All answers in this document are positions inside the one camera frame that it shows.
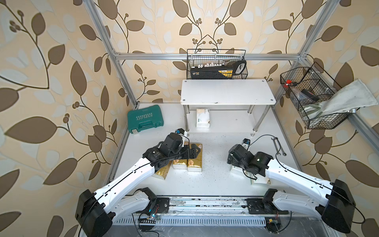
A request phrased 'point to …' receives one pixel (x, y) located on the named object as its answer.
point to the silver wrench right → (284, 153)
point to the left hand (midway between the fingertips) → (194, 150)
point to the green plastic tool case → (144, 118)
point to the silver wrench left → (275, 139)
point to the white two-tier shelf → (225, 105)
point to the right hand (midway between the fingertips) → (235, 158)
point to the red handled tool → (288, 82)
